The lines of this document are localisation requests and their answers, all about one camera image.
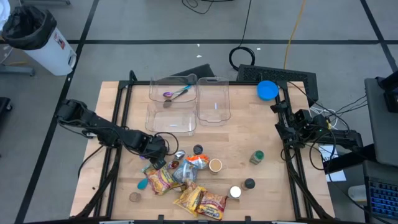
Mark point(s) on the colourful plastic utensil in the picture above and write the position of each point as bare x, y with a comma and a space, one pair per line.
142, 157

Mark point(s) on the black trash bag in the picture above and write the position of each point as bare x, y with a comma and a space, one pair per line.
28, 28

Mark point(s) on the brown taco seasoning packet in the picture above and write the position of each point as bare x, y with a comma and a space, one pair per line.
186, 186

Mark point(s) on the small brown lid jar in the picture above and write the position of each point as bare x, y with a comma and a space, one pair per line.
135, 197

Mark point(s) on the green lid spice jar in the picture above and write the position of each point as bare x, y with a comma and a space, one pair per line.
258, 155

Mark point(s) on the backlit black keyboard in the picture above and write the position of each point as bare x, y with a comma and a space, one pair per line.
384, 199

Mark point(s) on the grey metal stand foot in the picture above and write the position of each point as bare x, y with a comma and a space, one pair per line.
15, 70
46, 2

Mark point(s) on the black table frame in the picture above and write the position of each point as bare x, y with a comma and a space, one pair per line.
140, 82

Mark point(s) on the orange snack packet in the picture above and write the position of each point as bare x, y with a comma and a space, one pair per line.
199, 160

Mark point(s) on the black flat box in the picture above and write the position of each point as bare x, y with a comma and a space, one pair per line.
199, 71

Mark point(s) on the silver metal spoon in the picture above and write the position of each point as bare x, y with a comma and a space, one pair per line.
180, 154

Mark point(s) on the tan lid spice jar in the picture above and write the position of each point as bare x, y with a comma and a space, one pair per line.
215, 165

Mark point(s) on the ramen noodle packet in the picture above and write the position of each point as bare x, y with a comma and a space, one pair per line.
213, 205
160, 180
189, 200

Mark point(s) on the teal plastic spoon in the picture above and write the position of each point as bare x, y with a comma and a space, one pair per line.
142, 184

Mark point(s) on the black lid spice jar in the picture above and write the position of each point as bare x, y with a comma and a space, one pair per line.
249, 183
198, 149

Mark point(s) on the black desktop device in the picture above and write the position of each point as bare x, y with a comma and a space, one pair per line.
391, 96

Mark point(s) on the white paper sheet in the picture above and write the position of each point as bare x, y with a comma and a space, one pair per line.
338, 176

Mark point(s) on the grey computer mouse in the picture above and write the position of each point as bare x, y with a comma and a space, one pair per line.
357, 193

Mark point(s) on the black caster base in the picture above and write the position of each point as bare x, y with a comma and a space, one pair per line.
3, 104

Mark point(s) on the silver blue snack packet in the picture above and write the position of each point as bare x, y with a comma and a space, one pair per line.
185, 172

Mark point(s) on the black diagonal beam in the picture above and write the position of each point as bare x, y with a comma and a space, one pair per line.
348, 160

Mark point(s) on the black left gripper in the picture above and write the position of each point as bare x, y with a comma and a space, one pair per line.
157, 147

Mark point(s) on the white lid spice jar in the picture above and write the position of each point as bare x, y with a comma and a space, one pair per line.
235, 192

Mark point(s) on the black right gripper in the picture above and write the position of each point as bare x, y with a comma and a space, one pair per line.
290, 123

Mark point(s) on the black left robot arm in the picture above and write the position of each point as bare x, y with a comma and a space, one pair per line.
99, 126

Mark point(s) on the black spoon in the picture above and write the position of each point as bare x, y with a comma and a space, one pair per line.
167, 103

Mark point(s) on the white trash can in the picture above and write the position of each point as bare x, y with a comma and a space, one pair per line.
53, 59

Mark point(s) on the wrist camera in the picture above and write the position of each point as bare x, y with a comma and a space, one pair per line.
159, 164
302, 116

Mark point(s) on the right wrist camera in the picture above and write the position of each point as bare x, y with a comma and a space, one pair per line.
302, 116

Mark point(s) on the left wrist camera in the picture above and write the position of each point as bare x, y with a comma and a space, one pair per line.
159, 164

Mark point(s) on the white plastic bag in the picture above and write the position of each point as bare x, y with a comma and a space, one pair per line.
3, 15

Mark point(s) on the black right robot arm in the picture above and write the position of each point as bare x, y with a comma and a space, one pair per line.
342, 137

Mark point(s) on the blue plastic bowl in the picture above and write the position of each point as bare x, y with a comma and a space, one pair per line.
267, 90

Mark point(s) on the clear plastic bin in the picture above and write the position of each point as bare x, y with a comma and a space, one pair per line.
214, 99
171, 119
158, 85

